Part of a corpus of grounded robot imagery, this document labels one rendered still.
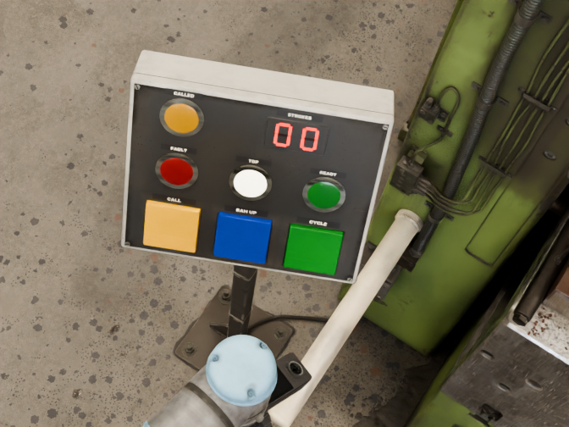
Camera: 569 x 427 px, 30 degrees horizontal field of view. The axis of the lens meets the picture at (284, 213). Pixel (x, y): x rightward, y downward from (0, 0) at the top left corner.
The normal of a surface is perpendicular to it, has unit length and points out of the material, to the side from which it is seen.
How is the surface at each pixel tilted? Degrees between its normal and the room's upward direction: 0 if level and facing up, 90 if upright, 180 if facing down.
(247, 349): 1
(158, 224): 60
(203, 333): 0
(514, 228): 90
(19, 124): 0
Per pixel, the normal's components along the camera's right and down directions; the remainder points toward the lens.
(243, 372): 0.07, -0.38
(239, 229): -0.08, 0.60
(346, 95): 0.14, -0.78
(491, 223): -0.55, 0.76
